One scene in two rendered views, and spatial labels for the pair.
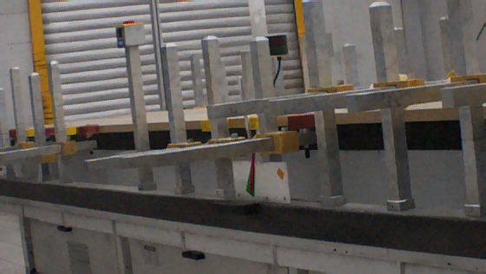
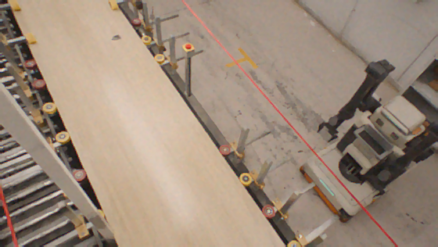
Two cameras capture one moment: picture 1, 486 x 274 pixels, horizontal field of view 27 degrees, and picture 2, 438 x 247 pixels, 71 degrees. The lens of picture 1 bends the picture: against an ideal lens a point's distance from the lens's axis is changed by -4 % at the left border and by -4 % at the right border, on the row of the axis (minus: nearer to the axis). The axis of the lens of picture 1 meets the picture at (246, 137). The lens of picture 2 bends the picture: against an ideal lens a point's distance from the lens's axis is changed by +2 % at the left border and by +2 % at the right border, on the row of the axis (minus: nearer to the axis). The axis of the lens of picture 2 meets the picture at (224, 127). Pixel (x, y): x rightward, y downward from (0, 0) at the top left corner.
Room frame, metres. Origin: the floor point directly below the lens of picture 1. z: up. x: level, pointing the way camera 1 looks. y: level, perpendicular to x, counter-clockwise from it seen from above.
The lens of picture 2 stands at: (4.94, 0.34, 2.72)
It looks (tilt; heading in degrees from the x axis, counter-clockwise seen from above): 56 degrees down; 169
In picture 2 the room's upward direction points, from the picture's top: 10 degrees clockwise
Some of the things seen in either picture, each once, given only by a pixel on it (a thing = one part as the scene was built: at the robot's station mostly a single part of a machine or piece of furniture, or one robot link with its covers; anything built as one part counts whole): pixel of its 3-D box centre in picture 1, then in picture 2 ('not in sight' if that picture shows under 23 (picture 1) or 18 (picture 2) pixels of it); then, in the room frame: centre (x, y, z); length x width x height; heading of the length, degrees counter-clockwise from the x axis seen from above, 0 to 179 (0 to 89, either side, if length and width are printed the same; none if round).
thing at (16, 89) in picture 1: (20, 123); (286, 206); (4.34, 0.94, 0.94); 0.04 x 0.04 x 0.48; 30
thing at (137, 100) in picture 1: (139, 118); (188, 76); (3.26, 0.32, 0.93); 0.05 x 0.05 x 0.45; 30
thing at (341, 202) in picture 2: not in sight; (347, 174); (3.77, 1.86, 0.16); 0.67 x 0.64 x 0.25; 120
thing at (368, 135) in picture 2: not in sight; (371, 143); (3.91, 1.61, 0.99); 0.28 x 0.16 x 0.22; 30
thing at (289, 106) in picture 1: (377, 94); not in sight; (2.11, -0.27, 0.95); 0.50 x 0.04 x 0.04; 120
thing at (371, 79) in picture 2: not in sight; (360, 93); (3.81, 1.35, 1.40); 0.11 x 0.06 x 0.43; 30
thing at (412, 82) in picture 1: (397, 93); not in sight; (2.15, -0.32, 0.95); 0.14 x 0.06 x 0.05; 30
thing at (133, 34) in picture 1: (130, 36); (188, 51); (3.26, 0.32, 1.18); 0.07 x 0.07 x 0.08; 30
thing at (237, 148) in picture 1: (237, 149); (157, 20); (2.51, 0.02, 0.84); 0.43 x 0.03 x 0.04; 120
